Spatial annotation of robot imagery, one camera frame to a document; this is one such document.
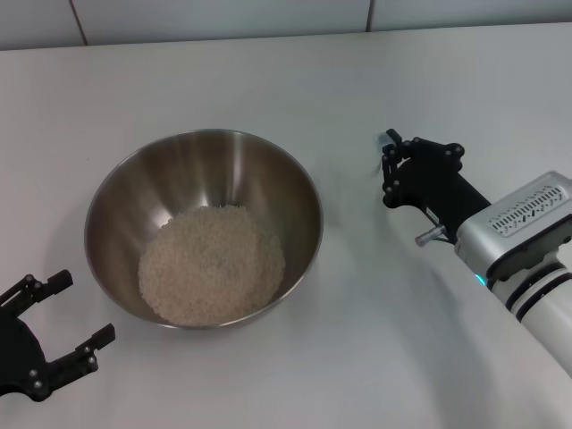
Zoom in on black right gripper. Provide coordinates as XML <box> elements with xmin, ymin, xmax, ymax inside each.
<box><xmin>381</xmin><ymin>128</ymin><xmax>492</xmax><ymax>243</ymax></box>

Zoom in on white rice grains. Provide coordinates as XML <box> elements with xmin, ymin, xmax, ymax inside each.
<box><xmin>137</xmin><ymin>204</ymin><xmax>286</xmax><ymax>326</ymax></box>

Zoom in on right wrist cable with plug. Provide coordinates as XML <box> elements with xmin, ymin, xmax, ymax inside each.
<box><xmin>414</xmin><ymin>209</ymin><xmax>459</xmax><ymax>247</ymax></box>

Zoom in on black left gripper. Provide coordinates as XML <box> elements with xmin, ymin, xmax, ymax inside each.
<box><xmin>0</xmin><ymin>268</ymin><xmax>117</xmax><ymax>400</ymax></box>

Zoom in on clear plastic cup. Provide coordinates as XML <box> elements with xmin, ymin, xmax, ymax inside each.
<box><xmin>371</xmin><ymin>130</ymin><xmax>399</xmax><ymax>180</ymax></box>

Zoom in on silver vented right wrist camera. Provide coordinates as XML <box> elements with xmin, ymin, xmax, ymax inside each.
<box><xmin>454</xmin><ymin>170</ymin><xmax>572</xmax><ymax>282</ymax></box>

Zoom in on stainless steel mixing bowl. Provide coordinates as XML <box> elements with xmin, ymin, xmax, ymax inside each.
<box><xmin>83</xmin><ymin>128</ymin><xmax>324</xmax><ymax>331</ymax></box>

